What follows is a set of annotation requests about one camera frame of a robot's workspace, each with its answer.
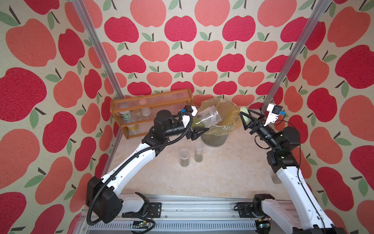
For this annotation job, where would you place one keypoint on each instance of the yellow small can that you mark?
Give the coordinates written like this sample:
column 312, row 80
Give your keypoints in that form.
column 133, row 128

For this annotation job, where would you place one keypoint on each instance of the green jar lid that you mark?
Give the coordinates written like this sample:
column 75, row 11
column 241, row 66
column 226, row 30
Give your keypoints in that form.
column 244, row 115

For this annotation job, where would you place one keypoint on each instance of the yellow plastic bin liner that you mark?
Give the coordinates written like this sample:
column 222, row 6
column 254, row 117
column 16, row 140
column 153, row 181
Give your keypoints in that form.
column 229, row 113

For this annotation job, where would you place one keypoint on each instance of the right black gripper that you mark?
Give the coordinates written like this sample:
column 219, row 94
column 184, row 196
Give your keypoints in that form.
column 256, row 126

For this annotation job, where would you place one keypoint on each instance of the short clear plastic jar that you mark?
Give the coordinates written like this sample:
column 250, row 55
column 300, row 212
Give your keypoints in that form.
column 184, row 155

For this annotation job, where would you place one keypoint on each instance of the aluminium corner post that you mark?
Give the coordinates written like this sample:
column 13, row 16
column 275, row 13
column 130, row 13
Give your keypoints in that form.
column 311, row 23
column 97, row 44

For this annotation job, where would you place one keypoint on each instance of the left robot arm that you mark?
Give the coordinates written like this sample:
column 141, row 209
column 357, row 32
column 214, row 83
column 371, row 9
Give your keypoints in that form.
column 103, row 194

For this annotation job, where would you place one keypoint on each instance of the right aluminium corner post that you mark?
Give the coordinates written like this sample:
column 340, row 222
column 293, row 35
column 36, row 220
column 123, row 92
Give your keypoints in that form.
column 311, row 23

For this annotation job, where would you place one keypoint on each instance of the white pink bottle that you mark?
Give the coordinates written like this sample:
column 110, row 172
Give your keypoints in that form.
column 145, row 110

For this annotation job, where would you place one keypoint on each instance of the left aluminium corner post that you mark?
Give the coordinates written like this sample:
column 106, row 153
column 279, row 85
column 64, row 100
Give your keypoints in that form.
column 97, row 44

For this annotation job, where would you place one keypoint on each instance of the aluminium frame rail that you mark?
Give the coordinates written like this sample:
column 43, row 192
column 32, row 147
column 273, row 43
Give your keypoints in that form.
column 203, row 215

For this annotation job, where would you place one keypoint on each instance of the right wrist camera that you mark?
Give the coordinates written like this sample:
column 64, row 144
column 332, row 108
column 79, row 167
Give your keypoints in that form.
column 273, row 113

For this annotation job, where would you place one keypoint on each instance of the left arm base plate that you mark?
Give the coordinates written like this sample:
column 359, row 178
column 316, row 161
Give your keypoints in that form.
column 151, row 210

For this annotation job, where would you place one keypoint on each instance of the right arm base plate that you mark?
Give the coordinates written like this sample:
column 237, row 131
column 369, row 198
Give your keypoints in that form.
column 245, row 210

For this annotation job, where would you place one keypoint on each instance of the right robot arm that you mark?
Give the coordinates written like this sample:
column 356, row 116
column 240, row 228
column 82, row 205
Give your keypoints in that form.
column 312, row 218

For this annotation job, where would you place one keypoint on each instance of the ribbed glass jar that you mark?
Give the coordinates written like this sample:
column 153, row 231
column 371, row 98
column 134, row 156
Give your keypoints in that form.
column 206, row 117

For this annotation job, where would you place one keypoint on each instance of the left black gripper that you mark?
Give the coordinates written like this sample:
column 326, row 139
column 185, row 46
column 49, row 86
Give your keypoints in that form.
column 195, row 135

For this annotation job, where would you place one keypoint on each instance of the metal mesh trash bin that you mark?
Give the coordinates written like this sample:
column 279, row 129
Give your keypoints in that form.
column 214, row 141

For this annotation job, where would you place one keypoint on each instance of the green white cup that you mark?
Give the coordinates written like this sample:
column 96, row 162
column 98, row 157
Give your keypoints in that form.
column 125, row 115

